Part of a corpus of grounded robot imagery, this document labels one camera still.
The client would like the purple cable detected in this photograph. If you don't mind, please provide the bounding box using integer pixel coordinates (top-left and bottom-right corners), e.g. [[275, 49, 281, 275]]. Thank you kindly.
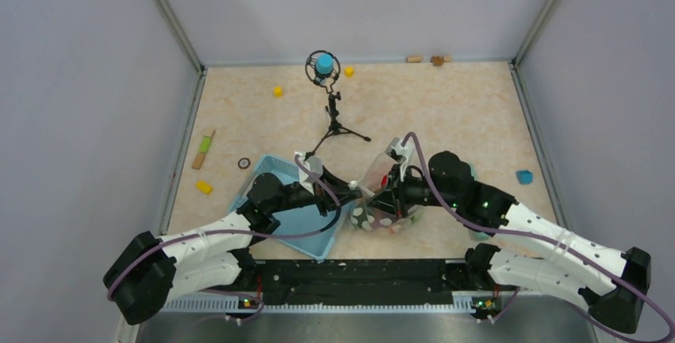
[[107, 154, 344, 301], [401, 131, 665, 343]]

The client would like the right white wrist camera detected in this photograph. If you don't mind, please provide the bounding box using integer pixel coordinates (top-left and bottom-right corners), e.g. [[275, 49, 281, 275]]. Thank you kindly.
[[385, 137, 416, 181]]

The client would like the yellow cube left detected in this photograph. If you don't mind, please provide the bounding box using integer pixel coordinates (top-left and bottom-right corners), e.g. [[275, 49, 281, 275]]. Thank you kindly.
[[273, 86, 283, 98]]

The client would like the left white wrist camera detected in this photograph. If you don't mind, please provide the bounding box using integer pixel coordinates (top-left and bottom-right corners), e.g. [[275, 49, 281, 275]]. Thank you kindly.
[[294, 151, 323, 194]]

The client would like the clear polka dot zip bag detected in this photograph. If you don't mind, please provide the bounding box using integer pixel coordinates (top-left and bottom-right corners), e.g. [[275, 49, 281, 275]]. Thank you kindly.
[[349, 152, 424, 234]]

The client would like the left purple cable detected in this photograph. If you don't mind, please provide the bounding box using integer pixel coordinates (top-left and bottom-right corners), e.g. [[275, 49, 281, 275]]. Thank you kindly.
[[107, 154, 344, 301]]

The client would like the blue toy block right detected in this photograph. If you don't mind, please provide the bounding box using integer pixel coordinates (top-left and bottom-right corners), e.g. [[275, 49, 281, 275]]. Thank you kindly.
[[516, 170, 534, 185]]

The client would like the teal plastic bottle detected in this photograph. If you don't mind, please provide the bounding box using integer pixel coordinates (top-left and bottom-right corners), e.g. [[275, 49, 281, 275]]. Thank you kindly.
[[468, 163, 490, 242]]

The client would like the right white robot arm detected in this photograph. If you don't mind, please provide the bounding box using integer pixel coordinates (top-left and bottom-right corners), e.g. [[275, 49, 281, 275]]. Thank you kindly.
[[353, 151, 651, 334]]

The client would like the green and wood toy block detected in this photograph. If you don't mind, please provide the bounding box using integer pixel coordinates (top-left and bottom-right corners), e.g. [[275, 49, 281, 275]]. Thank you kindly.
[[191, 127, 216, 170]]

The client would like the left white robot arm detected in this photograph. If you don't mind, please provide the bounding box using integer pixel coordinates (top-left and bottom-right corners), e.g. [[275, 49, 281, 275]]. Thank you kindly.
[[103, 173, 362, 325]]

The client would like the blue perforated plastic basket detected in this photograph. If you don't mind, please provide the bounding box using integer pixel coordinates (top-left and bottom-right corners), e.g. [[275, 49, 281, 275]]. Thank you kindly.
[[228, 155, 355, 261]]

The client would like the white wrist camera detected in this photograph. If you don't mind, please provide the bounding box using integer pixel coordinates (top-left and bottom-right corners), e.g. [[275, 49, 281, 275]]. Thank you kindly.
[[294, 151, 323, 194], [385, 137, 416, 181]]

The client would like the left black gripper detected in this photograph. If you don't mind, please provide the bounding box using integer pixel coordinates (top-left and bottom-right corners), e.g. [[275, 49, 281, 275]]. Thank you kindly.
[[270, 165, 364, 216]]

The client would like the blue microphone on tripod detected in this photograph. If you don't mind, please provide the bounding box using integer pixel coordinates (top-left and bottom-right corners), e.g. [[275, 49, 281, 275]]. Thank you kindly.
[[304, 49, 372, 159]]

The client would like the wooden cork piece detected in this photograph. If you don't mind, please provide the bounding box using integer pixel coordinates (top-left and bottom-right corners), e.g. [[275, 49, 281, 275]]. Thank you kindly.
[[406, 55, 423, 64]]

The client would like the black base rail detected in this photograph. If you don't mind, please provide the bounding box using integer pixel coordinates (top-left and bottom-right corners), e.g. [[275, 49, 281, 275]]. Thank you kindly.
[[205, 259, 507, 310]]

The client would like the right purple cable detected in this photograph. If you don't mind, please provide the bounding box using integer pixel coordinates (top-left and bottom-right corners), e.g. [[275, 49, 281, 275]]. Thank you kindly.
[[401, 131, 665, 343]]

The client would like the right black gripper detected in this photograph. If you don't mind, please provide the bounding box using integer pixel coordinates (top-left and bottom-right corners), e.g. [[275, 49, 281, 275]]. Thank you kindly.
[[366, 162, 458, 219]]

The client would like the brown wooden piece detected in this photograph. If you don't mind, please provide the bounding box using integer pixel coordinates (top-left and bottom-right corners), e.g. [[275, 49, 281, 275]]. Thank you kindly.
[[430, 56, 445, 67]]

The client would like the yellow block front left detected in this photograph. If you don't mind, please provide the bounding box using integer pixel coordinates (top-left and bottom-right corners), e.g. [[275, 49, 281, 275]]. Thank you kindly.
[[196, 181, 213, 195]]

